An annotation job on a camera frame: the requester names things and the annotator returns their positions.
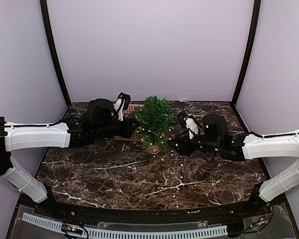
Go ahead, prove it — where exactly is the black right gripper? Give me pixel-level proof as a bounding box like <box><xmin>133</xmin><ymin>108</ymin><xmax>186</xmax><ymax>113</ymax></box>
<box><xmin>168</xmin><ymin>129</ymin><xmax>221</xmax><ymax>156</ymax></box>

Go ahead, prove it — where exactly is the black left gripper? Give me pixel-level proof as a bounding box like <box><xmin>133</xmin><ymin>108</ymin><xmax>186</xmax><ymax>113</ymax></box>
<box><xmin>93</xmin><ymin>116</ymin><xmax>140</xmax><ymax>140</ymax></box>

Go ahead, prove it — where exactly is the small green christmas tree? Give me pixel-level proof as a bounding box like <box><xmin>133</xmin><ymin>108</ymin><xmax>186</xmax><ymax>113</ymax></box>
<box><xmin>131</xmin><ymin>96</ymin><xmax>177</xmax><ymax>152</ymax></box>

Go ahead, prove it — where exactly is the fairy light string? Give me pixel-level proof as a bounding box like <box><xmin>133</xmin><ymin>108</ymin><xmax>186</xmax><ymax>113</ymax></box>
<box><xmin>135</xmin><ymin>117</ymin><xmax>200</xmax><ymax>215</ymax></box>

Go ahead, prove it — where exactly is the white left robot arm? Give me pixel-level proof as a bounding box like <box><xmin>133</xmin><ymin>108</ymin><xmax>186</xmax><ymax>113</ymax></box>
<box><xmin>0</xmin><ymin>93</ymin><xmax>140</xmax><ymax>217</ymax></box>

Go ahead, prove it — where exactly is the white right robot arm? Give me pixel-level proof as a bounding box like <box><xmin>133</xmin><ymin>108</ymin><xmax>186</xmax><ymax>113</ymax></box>
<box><xmin>170</xmin><ymin>112</ymin><xmax>299</xmax><ymax>216</ymax></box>

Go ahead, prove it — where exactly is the beige tree pot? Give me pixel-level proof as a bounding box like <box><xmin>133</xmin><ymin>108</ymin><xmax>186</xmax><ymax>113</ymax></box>
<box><xmin>147</xmin><ymin>144</ymin><xmax>162</xmax><ymax>155</ymax></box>

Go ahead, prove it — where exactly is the pink plastic basket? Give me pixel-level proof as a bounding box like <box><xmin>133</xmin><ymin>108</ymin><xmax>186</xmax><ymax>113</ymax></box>
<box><xmin>112</xmin><ymin>104</ymin><xmax>145</xmax><ymax>145</ymax></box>

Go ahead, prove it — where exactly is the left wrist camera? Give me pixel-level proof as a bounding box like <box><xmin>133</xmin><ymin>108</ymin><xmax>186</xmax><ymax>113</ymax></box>
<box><xmin>114</xmin><ymin>92</ymin><xmax>131</xmax><ymax>121</ymax></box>

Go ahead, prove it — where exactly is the white slotted cable duct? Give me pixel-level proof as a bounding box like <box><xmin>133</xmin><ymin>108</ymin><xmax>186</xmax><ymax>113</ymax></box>
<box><xmin>21</xmin><ymin>213</ymin><xmax>229</xmax><ymax>239</ymax></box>

